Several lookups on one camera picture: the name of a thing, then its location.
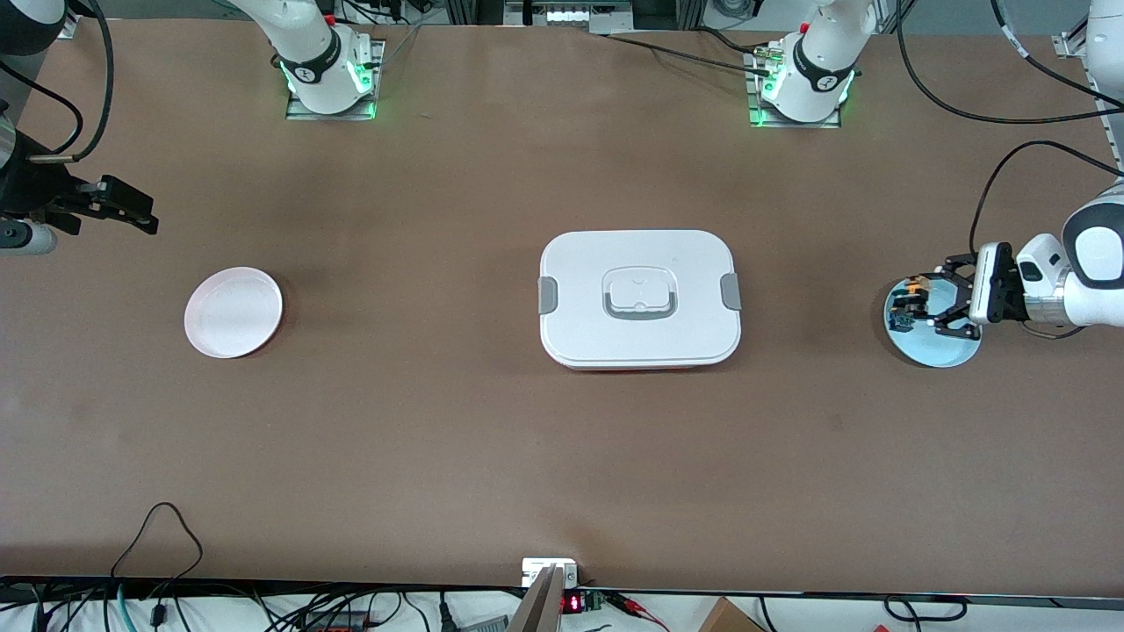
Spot brown cardboard box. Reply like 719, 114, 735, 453
698, 597, 767, 632

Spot white lunch box grey clips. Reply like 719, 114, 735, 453
537, 230, 743, 371

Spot small white box device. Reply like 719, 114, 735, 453
522, 558, 580, 588

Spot light blue round plate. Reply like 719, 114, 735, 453
883, 275, 983, 369

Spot pink round plate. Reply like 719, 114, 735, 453
184, 267, 285, 360

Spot red clip lead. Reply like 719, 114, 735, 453
606, 591, 670, 629

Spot white power strip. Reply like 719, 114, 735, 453
505, 0, 635, 27

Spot aluminium profile bar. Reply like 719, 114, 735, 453
507, 564, 566, 632

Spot aluminium corner bracket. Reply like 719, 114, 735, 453
1052, 31, 1100, 124

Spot black coiled cable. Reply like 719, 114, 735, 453
883, 594, 969, 622

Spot thin black looped cable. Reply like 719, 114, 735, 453
110, 502, 205, 585

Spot black cable bundle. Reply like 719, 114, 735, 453
0, 579, 422, 632

